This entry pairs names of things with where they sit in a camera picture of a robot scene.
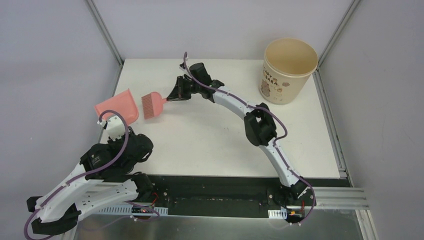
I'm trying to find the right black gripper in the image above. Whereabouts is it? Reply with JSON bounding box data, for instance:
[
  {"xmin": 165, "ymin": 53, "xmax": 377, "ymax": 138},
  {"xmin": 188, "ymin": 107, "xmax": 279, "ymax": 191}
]
[{"xmin": 167, "ymin": 75, "xmax": 202, "ymax": 101}]

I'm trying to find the pink plastic hand brush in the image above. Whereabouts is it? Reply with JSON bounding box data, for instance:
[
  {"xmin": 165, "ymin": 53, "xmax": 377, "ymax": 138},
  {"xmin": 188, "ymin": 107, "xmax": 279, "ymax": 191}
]
[{"xmin": 141, "ymin": 91, "xmax": 168, "ymax": 120}]

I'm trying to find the pink plastic dustpan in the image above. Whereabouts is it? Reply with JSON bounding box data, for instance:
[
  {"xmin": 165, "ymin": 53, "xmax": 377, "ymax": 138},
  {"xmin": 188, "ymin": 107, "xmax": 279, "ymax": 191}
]
[{"xmin": 94, "ymin": 88, "xmax": 140, "ymax": 125}]

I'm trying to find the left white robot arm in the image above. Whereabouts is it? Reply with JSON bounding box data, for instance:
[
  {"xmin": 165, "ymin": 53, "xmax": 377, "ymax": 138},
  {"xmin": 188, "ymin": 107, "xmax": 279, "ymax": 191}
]
[{"xmin": 25, "ymin": 129, "xmax": 154, "ymax": 237}]

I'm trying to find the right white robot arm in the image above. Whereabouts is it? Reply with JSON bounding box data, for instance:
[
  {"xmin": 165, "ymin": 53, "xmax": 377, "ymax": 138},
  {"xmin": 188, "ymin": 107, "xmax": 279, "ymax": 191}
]
[{"xmin": 167, "ymin": 62, "xmax": 310, "ymax": 205}]

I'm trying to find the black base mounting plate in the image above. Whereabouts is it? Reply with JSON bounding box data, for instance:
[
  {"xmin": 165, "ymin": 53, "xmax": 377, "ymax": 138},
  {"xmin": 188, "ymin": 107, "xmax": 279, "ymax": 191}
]
[{"xmin": 148, "ymin": 174, "xmax": 316, "ymax": 218}]

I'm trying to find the beige cartoon paper bucket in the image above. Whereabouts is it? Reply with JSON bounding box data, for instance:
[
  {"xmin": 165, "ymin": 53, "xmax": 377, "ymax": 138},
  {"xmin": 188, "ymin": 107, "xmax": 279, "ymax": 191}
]
[{"xmin": 259, "ymin": 38, "xmax": 319, "ymax": 105}]

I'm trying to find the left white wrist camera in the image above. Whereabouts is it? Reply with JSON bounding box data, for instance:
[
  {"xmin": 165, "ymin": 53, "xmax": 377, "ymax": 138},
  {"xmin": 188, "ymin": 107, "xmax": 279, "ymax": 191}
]
[{"xmin": 97, "ymin": 115, "xmax": 130, "ymax": 141}]

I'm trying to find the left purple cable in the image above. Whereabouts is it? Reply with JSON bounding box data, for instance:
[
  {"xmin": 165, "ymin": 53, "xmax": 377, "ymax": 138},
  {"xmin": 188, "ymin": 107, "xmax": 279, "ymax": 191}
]
[{"xmin": 23, "ymin": 109, "xmax": 161, "ymax": 240}]

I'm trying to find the purple cable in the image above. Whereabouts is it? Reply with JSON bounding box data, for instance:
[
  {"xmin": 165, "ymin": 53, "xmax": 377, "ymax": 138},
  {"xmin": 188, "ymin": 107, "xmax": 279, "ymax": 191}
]
[
  {"xmin": 23, "ymin": 109, "xmax": 161, "ymax": 240},
  {"xmin": 182, "ymin": 51, "xmax": 318, "ymax": 229}
]

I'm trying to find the left white cable duct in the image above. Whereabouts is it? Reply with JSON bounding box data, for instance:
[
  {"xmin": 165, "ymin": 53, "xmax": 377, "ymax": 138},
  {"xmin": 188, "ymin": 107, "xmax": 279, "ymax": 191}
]
[{"xmin": 95, "ymin": 204, "xmax": 169, "ymax": 217}]

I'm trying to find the white cable duct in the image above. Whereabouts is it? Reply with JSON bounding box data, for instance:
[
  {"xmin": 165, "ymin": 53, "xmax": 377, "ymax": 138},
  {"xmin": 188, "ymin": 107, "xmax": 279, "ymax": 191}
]
[
  {"xmin": 267, "ymin": 208, "xmax": 288, "ymax": 220},
  {"xmin": 95, "ymin": 204, "xmax": 169, "ymax": 217}
]

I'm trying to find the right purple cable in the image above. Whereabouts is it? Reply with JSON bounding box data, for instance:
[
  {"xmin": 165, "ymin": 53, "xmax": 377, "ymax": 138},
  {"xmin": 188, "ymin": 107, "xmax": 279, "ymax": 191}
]
[{"xmin": 182, "ymin": 51, "xmax": 318, "ymax": 229}]

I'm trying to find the right white cable duct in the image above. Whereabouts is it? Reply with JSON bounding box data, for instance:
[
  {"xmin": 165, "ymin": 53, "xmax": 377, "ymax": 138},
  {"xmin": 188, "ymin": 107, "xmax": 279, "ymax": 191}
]
[{"xmin": 267, "ymin": 208, "xmax": 288, "ymax": 220}]

